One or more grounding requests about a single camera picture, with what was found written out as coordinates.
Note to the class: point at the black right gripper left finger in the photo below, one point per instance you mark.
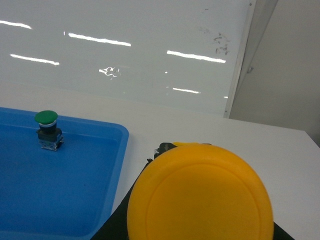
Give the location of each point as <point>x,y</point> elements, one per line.
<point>115,228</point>

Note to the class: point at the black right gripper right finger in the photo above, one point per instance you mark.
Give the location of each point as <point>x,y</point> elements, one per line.
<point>280,234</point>

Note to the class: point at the blue plastic tray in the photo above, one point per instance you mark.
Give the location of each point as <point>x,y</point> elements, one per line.
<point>66,194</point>

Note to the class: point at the green mushroom push button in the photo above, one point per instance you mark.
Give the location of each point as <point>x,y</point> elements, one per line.
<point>50,137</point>

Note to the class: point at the white glossy board panel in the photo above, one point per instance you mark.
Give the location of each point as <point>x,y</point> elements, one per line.
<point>182,54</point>

